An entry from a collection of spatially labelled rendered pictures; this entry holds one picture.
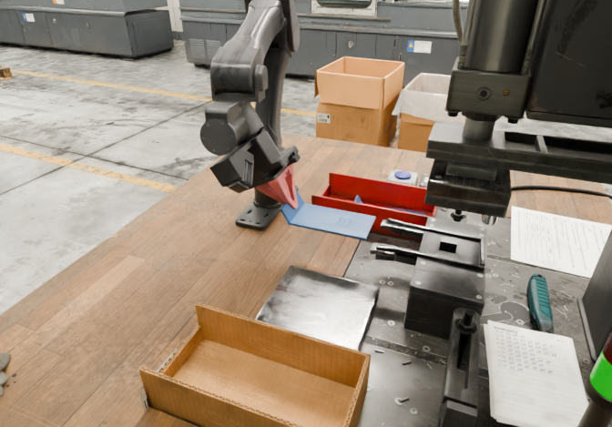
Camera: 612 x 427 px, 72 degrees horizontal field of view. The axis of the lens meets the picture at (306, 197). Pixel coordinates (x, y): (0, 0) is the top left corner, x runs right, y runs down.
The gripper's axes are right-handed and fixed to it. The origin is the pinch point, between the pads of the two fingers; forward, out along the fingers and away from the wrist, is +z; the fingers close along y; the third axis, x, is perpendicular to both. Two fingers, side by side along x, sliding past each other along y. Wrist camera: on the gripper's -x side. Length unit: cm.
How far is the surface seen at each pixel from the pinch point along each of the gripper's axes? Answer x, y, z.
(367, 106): 211, -60, 30
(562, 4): -7.0, 46.4, -13.0
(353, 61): 269, -75, 4
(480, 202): -9.0, 31.9, 4.9
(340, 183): 23.2, -2.3, 7.6
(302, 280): -9.9, 0.8, 9.8
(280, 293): -14.1, -1.1, 8.5
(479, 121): -3.0, 34.5, -3.2
